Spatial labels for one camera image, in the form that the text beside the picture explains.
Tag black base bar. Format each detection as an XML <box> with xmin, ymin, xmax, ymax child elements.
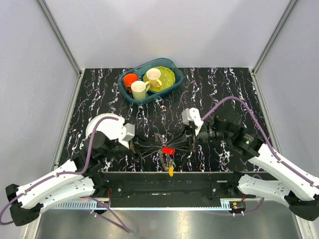
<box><xmin>91</xmin><ymin>172</ymin><xmax>244</xmax><ymax>210</ymax></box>

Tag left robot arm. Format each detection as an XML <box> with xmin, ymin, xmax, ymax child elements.
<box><xmin>2</xmin><ymin>113</ymin><xmax>161</xmax><ymax>226</ymax></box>

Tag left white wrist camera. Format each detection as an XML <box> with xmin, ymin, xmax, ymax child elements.
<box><xmin>118</xmin><ymin>123</ymin><xmax>135</xmax><ymax>148</ymax></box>

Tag metal keyring disc with rings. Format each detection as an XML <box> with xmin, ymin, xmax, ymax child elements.
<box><xmin>154</xmin><ymin>133</ymin><xmax>174</xmax><ymax>172</ymax></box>

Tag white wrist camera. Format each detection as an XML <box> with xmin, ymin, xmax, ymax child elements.
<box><xmin>118</xmin><ymin>123</ymin><xmax>135</xmax><ymax>148</ymax></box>
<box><xmin>181</xmin><ymin>108</ymin><xmax>203</xmax><ymax>136</ymax></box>

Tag cream mug on plate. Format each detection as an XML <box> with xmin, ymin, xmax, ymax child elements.
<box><xmin>144</xmin><ymin>68</ymin><xmax>162</xmax><ymax>88</ymax></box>

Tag orange mug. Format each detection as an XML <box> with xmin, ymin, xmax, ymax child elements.
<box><xmin>123</xmin><ymin>73</ymin><xmax>139</xmax><ymax>93</ymax></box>

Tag cream mug front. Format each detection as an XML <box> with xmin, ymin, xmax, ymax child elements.
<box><xmin>131</xmin><ymin>81</ymin><xmax>151</xmax><ymax>100</ymax></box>

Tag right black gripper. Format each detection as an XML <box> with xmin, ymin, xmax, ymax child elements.
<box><xmin>166</xmin><ymin>122</ymin><xmax>231</xmax><ymax>152</ymax></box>

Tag red key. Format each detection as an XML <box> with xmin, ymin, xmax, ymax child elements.
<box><xmin>162</xmin><ymin>147</ymin><xmax>175</xmax><ymax>155</ymax></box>

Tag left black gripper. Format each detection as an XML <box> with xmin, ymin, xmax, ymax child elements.
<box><xmin>100</xmin><ymin>130</ymin><xmax>164</xmax><ymax>162</ymax></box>

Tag yellow key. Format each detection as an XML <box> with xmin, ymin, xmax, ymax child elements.
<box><xmin>168</xmin><ymin>166</ymin><xmax>174</xmax><ymax>177</ymax></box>

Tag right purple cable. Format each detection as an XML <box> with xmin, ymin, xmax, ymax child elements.
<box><xmin>201</xmin><ymin>96</ymin><xmax>319</xmax><ymax>217</ymax></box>

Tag teal plastic tray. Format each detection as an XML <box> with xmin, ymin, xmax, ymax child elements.
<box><xmin>118</xmin><ymin>58</ymin><xmax>184</xmax><ymax>106</ymax></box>

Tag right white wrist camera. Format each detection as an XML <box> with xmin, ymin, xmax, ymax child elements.
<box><xmin>181</xmin><ymin>108</ymin><xmax>203</xmax><ymax>136</ymax></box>

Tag yellow-green dotted plate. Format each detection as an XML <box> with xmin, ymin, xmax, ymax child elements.
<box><xmin>143</xmin><ymin>66</ymin><xmax>175</xmax><ymax>93</ymax></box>

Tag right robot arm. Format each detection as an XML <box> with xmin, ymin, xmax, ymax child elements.
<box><xmin>167</xmin><ymin>108</ymin><xmax>319</xmax><ymax>221</ymax></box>

